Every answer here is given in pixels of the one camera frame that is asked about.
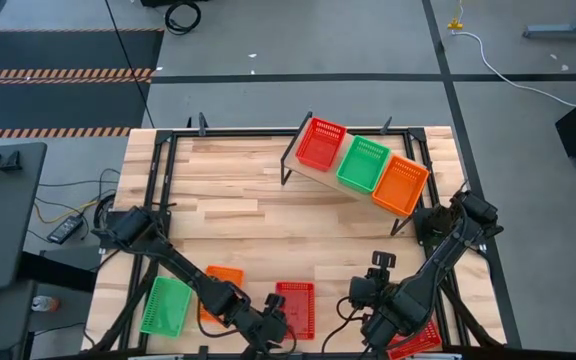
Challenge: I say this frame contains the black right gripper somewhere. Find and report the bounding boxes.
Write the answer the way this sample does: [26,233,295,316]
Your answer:
[350,251,399,353]

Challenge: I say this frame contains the red plastic mesh basket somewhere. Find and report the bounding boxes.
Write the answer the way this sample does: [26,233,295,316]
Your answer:
[274,281,317,342]
[386,319,443,360]
[295,117,348,173]

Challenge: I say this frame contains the orange plastic mesh basket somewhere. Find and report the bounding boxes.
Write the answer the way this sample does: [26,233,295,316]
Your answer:
[371,153,431,218]
[197,264,246,324]

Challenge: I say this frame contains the green plastic mesh basket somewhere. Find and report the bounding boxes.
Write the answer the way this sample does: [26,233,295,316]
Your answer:
[139,275,194,339]
[336,135,392,195]

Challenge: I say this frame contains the wooden shelf with black legs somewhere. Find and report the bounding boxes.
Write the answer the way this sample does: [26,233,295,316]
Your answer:
[280,110,432,232]

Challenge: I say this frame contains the black power adapter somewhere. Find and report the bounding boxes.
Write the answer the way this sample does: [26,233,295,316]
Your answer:
[46,214,85,245]

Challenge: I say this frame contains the white bottle with orange cap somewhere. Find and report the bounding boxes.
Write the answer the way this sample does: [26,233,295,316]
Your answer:
[31,294,62,314]

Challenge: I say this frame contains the dark grey desk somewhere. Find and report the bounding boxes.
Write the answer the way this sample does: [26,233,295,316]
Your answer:
[0,279,39,360]

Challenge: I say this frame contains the black desk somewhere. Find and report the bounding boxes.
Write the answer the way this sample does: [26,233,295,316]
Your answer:
[0,142,48,293]

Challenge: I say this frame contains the black hazard-striped floor mat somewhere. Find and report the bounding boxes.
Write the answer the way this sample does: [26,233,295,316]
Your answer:
[0,28,165,140]

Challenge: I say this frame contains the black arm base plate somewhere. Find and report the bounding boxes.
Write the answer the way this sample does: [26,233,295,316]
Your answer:
[412,207,492,247]

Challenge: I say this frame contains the black aluminium table frame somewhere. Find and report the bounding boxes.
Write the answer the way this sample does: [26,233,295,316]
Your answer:
[81,126,509,360]

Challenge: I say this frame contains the yellow floor cable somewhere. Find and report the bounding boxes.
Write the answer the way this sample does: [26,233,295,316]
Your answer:
[32,197,102,225]

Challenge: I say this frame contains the black floor cable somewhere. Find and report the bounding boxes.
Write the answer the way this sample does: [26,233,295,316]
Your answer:
[35,167,122,189]

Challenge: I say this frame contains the white floor cable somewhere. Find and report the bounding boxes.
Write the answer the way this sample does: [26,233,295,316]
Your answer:
[450,0,576,109]

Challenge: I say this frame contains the long black cable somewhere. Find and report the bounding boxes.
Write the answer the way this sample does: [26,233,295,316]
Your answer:
[103,0,156,130]

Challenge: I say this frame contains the coiled black cable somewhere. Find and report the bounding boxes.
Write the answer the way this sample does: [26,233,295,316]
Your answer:
[164,1,203,36]

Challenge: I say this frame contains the grey metal floor frame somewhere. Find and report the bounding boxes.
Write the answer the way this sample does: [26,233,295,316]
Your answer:
[522,0,576,40]

